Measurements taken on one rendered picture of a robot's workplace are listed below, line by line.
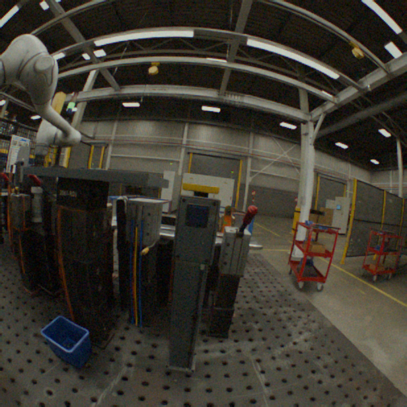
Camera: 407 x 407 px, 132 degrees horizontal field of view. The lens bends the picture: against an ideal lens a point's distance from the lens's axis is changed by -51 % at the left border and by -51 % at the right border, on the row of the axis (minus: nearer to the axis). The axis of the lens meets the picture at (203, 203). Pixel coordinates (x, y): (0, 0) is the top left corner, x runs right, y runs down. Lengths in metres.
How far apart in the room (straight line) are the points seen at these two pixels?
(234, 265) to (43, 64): 0.79
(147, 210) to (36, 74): 0.54
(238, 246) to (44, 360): 0.63
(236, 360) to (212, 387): 0.12
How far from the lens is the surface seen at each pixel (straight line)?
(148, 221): 0.48
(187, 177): 8.53
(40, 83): 0.64
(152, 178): 0.29
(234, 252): 0.48
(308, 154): 4.53
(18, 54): 0.72
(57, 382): 0.55
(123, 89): 4.80
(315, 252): 2.55
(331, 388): 0.61
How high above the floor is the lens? 1.15
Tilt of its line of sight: 3 degrees down
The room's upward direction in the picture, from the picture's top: 7 degrees clockwise
